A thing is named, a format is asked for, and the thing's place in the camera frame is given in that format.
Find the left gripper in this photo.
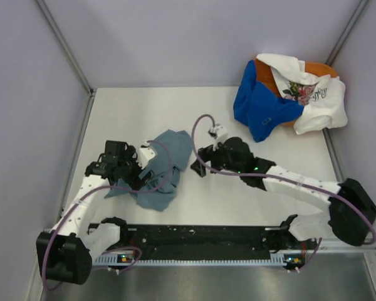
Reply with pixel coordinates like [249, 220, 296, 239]
[118, 145, 154, 191]

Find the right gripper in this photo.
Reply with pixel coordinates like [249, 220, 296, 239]
[191, 137, 244, 177]

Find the grey-blue t shirt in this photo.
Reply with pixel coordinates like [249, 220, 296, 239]
[105, 129, 193, 212]

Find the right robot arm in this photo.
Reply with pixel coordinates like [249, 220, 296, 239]
[191, 137, 376, 248]

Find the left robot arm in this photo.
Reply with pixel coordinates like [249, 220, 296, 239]
[36, 140, 157, 287]

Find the royal blue t shirt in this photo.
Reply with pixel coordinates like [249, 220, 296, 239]
[232, 60, 304, 142]

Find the orange basket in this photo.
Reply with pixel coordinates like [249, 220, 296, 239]
[255, 58, 339, 128]

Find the white printed t shirt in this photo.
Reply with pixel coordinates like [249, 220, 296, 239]
[256, 52, 348, 135]

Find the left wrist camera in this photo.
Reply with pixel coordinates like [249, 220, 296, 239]
[137, 141, 157, 169]

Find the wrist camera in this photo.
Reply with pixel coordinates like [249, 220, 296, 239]
[208, 124, 229, 144]
[137, 141, 157, 169]

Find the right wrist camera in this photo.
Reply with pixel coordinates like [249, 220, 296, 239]
[208, 124, 229, 144]

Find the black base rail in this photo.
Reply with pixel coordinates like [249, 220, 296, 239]
[109, 224, 316, 261]

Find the grey slotted cable duct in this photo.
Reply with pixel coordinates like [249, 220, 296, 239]
[93, 253, 305, 267]

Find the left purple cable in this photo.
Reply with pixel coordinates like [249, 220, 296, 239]
[41, 140, 173, 292]

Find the purple cable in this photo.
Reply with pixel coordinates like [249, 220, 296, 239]
[191, 114, 376, 272]
[41, 140, 173, 292]

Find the aluminium frame profile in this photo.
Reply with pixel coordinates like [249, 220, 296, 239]
[318, 239, 376, 253]

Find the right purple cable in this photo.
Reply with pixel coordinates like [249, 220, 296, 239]
[191, 114, 376, 272]

